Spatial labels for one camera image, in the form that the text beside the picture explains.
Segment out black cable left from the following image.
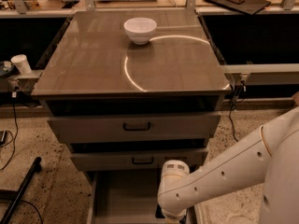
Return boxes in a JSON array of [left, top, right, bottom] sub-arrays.
[[0, 91, 20, 172]]

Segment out white ceramic bowl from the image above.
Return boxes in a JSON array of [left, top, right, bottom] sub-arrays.
[[123, 17, 157, 45]]

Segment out white paper cup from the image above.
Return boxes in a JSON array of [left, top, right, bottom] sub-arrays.
[[11, 54, 32, 75]]

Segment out black flat panel on shelf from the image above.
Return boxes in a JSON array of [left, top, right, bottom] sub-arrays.
[[205, 0, 271, 15]]

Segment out bottom grey open drawer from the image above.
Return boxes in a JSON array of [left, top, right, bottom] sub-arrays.
[[86, 167, 204, 224]]

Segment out middle grey drawer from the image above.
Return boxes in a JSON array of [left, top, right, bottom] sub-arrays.
[[70, 148, 208, 172]]

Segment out black pole on floor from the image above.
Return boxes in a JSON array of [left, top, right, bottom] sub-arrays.
[[0, 157, 41, 224]]

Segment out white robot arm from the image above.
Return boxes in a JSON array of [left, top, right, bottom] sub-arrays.
[[157, 107, 299, 224]]

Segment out blue rxbar blueberry wrapper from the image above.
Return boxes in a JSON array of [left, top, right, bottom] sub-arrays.
[[155, 204, 187, 224]]

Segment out top grey drawer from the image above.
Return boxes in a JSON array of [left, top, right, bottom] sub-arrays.
[[49, 112, 221, 144]]

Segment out grey drawer cabinet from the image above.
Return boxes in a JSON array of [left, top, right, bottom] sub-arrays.
[[31, 8, 232, 224]]

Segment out black power cable right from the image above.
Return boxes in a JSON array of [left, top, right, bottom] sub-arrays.
[[228, 81, 247, 143]]

